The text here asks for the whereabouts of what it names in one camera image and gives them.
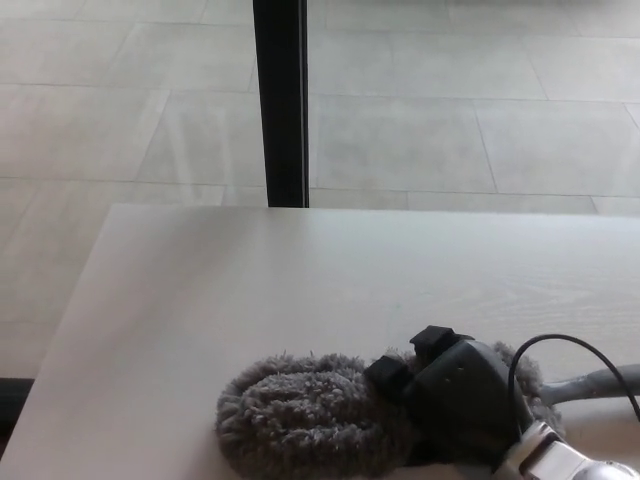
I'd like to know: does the black vertical frame post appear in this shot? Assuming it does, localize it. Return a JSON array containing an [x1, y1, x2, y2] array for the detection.
[[252, 0, 311, 209]]

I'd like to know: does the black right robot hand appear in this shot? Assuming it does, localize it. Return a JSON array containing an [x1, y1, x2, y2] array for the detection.
[[363, 325, 526, 469]]

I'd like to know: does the grey fluffy microfibre duster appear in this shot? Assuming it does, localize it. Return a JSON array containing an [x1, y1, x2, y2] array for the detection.
[[214, 341, 640, 480]]

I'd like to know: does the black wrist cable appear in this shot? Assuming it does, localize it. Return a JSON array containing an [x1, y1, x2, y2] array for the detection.
[[507, 333, 640, 436]]

